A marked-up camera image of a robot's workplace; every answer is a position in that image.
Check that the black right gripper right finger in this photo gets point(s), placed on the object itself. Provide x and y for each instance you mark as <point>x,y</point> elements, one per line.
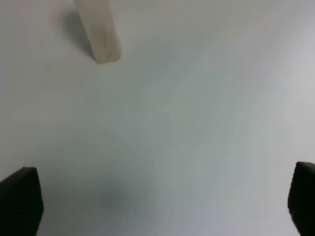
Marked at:
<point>301,198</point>

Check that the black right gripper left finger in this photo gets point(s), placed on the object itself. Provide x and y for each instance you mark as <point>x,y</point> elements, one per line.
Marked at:
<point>21,203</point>

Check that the pink-labelled plastic drink bottle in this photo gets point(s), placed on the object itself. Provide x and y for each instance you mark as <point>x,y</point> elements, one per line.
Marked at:
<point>99,25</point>

